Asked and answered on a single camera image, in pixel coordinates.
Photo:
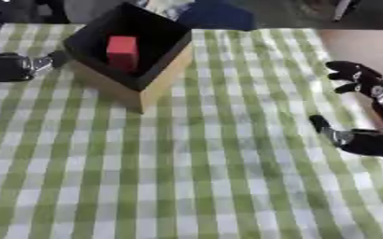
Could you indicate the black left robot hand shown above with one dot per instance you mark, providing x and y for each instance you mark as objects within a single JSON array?
[{"x": 7, "y": 67}]

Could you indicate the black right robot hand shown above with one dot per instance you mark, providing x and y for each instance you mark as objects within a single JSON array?
[{"x": 370, "y": 141}]

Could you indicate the tan cardboard box black inside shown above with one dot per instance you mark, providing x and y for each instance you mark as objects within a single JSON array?
[{"x": 132, "y": 56}]

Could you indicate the black chair leg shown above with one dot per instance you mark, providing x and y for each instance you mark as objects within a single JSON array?
[{"x": 53, "y": 11}]

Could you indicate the red rectangular block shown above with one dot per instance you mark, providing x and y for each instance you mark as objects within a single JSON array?
[{"x": 123, "y": 53}]

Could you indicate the white tripod leg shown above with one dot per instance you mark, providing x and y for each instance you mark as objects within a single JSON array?
[{"x": 342, "y": 9}]

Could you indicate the person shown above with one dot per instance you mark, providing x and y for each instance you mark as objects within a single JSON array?
[{"x": 214, "y": 14}]

